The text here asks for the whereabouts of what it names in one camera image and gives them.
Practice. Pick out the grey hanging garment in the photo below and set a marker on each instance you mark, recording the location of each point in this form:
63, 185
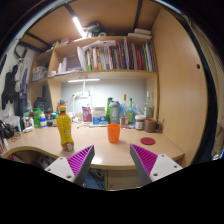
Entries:
22, 78

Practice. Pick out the yellow juice bottle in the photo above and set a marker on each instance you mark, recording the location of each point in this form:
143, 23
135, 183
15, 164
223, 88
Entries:
65, 128

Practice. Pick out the white desk lamp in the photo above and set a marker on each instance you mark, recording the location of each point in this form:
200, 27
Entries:
83, 80

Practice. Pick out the ceiling light tube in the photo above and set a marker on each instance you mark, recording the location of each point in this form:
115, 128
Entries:
79, 26

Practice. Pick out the brown ceramic mug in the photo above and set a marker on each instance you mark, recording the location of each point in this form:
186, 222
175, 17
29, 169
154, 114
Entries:
150, 125

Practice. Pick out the dark hanging jacket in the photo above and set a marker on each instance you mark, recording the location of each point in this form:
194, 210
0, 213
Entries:
8, 88

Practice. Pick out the orange plastic cup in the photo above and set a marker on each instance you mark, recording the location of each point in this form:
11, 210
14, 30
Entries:
113, 133

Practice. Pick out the grey shaker bottle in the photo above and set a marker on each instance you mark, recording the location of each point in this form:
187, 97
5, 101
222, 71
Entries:
114, 113

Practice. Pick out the white bottle with blue label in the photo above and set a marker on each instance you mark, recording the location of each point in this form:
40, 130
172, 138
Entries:
43, 120

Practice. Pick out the wooden shelf unit with books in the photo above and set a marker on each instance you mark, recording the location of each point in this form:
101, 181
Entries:
100, 75

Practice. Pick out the flat round red coaster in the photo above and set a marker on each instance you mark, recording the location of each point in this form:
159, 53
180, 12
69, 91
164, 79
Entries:
147, 141

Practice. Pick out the pink pouch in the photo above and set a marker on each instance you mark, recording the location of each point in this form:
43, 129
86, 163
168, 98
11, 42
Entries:
87, 114

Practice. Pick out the green glass bottle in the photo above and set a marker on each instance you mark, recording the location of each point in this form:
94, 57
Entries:
130, 115

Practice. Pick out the blue and white tissue box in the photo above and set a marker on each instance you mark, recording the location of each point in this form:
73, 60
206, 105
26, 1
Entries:
99, 116

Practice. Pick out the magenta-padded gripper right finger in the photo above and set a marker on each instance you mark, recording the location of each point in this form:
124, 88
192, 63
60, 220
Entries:
163, 165

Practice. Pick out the clear glass liquor bottle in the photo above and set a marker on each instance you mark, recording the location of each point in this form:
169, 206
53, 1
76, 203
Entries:
149, 106

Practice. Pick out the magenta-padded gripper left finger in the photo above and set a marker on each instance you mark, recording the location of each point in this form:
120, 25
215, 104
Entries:
60, 166

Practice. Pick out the green canister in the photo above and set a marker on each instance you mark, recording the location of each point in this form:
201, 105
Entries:
37, 116

